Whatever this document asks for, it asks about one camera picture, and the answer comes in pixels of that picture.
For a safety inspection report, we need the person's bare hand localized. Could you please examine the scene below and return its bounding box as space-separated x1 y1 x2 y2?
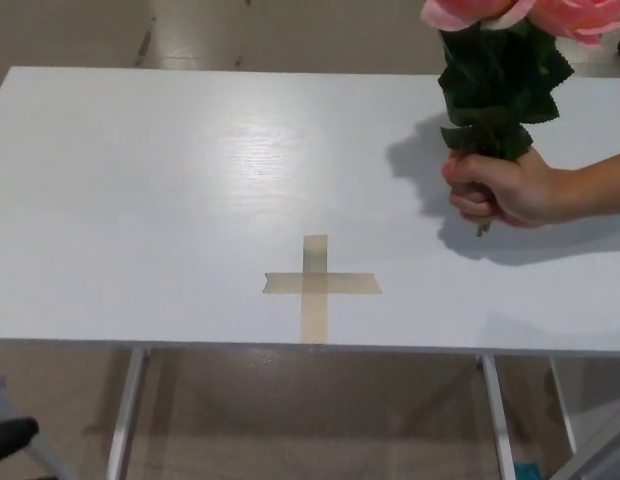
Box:
441 149 561 229

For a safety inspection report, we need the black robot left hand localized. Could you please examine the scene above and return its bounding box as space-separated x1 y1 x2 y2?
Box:
0 417 40 464

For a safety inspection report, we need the pink rose bouquet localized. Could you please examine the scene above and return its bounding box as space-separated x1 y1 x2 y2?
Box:
420 0 617 238

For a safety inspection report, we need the person's bare forearm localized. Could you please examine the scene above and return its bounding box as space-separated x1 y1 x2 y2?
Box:
549 152 620 221

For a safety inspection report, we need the white table leg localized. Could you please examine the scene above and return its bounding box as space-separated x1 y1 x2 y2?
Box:
103 348 147 480
547 357 579 456
478 354 516 480

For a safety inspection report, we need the grey metal frame bar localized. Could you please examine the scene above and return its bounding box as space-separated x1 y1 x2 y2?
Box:
0 375 84 480
554 397 620 480

